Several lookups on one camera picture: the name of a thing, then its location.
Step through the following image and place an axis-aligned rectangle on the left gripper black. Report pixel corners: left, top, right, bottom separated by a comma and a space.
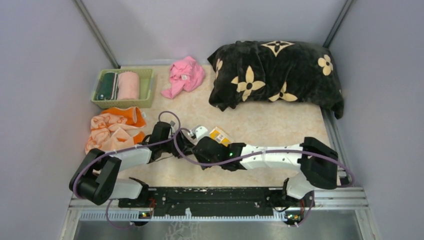
161, 129, 195, 159

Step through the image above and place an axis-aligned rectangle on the grey yellow duck towel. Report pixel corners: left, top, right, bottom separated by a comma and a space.
209, 126, 233, 147

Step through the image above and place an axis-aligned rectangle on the orange peach towel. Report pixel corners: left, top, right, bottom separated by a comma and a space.
85, 106, 146, 154

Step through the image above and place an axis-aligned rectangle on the black floral pillow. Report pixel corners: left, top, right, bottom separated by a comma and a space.
207, 40, 344, 119

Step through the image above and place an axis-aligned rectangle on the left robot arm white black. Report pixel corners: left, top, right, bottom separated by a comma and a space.
69, 121, 194, 207

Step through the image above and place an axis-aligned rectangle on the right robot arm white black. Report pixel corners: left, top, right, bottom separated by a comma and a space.
192, 136, 338, 206

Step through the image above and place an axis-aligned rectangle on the rolled peach towel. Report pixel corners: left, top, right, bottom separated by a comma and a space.
117, 71, 140, 100

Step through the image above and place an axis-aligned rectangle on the green plastic basket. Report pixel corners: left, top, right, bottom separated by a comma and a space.
90, 68, 156, 109

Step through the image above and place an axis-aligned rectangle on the pink towel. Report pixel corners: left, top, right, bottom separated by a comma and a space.
161, 56, 206, 99

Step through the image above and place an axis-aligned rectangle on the rolled dark green towel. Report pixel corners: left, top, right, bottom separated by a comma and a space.
94, 71, 119, 101

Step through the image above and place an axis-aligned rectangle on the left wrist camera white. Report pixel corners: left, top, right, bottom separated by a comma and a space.
169, 120, 178, 133

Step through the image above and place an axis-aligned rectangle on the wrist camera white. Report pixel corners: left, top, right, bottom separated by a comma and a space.
189, 125, 209, 144
169, 120, 178, 133

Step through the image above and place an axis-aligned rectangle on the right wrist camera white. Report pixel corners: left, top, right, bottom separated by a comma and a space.
189, 125, 209, 144

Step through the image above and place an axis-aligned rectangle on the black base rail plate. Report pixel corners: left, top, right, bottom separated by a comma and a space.
118, 187, 315, 217

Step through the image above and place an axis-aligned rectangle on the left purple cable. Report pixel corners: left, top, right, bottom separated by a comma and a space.
72, 110, 182, 230

